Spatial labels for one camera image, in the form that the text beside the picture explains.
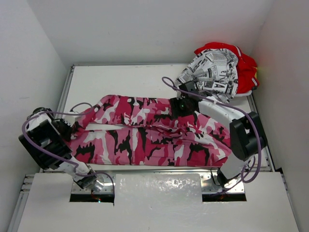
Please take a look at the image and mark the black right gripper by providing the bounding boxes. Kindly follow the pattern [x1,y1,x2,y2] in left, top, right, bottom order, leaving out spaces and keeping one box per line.
[169,96,194,119]

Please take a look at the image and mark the pink camouflage trousers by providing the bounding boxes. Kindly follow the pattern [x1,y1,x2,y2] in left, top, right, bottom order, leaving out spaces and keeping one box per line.
[67,95,232,167]

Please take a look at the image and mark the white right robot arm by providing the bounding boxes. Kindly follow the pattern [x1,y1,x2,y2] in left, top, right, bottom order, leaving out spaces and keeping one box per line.
[170,81,268,191]

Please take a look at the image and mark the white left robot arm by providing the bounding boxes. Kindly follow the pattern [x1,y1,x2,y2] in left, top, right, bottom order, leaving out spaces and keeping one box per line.
[18,107,98,191]

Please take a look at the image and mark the newspaper print white trousers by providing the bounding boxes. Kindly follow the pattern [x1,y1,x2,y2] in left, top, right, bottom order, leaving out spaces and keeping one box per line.
[175,48,239,104]

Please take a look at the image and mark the red trousers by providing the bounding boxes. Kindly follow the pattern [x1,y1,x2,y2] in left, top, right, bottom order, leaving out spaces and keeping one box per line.
[194,42,259,94]

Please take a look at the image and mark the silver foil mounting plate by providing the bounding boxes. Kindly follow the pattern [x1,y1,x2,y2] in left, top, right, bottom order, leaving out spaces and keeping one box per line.
[70,168,247,203]

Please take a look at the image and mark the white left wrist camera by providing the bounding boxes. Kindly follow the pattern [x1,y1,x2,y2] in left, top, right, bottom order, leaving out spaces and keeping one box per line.
[63,115,76,127]

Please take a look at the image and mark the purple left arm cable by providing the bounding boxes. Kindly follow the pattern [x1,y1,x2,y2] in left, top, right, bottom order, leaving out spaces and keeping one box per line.
[22,102,114,184]

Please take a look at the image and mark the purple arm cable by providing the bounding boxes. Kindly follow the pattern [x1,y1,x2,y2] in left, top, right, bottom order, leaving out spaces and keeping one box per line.
[22,102,114,184]
[161,76,262,194]

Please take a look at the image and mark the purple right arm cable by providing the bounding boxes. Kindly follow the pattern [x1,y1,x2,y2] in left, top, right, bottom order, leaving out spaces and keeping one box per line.
[161,76,262,194]

